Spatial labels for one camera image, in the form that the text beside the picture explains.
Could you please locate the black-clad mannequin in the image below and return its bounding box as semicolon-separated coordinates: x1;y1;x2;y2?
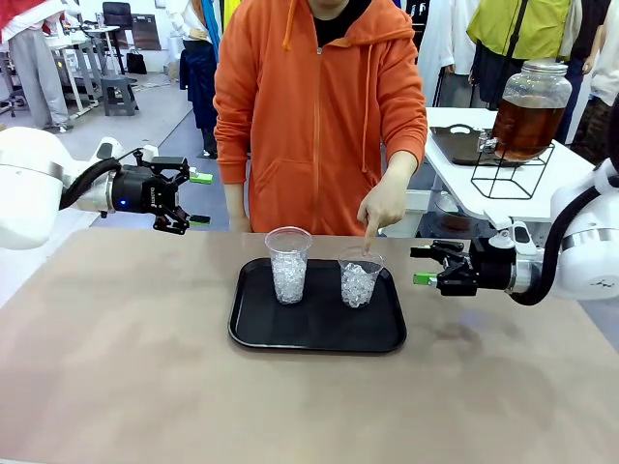
558;0;608;146

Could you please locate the person's right forearm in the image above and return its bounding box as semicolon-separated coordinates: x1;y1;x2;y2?
222;182;251;219

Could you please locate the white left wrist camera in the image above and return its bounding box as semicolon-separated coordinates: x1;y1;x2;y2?
95;136;122;161

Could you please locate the black office chair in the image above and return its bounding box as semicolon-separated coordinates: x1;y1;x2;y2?
102;2;134;49

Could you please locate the white standing desk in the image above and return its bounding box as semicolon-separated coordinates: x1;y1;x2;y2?
45;24;125;120

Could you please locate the black serving tray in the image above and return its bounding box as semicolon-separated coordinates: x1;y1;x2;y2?
227;256;408;355

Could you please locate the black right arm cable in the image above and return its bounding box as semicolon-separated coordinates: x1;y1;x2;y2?
512;91;619;306

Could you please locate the clear plastic cup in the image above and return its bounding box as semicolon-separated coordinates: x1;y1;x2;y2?
264;225;314;305
337;245;385;309

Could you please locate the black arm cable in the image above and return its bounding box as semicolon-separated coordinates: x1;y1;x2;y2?
57;148;146;212
512;91;619;306

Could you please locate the blue skirt mannequin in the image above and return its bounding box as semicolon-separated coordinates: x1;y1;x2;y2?
179;0;221;159

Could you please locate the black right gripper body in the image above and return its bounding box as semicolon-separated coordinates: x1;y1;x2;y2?
471;240;515;297

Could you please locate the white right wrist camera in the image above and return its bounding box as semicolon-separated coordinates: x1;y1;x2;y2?
483;215;541;257

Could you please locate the grey trousers mannequin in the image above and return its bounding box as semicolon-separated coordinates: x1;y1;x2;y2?
0;0;72;132

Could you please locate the yellow-green jacket mannequin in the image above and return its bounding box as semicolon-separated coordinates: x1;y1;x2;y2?
466;0;584;111

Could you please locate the grey plastic stool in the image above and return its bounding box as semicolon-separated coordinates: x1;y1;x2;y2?
100;74;140;118

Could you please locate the white hanging shirt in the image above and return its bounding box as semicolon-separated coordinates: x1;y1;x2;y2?
418;0;480;108

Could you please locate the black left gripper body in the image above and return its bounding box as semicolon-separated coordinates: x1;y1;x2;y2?
111;163;170;217

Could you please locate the white side table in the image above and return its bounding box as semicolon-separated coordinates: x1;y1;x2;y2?
424;105;599;226

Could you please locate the black handled tray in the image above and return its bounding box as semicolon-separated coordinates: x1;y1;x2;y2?
428;123;499;167

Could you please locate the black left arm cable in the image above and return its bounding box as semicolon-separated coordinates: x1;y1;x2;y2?
57;148;146;212

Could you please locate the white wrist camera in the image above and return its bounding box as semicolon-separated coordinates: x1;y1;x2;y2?
483;215;541;257
95;136;122;161

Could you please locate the glass tea drink dispenser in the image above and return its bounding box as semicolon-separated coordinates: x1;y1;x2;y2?
477;58;575;163

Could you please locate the black bag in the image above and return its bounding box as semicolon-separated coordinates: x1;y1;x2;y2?
125;46;148;76

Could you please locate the black wire stand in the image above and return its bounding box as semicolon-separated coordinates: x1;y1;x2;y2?
470;143;556;200

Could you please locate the person in orange hoodie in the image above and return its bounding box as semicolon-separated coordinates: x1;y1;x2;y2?
212;0;429;238

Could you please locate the person's left hand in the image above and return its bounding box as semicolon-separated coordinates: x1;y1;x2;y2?
356;150;418;256

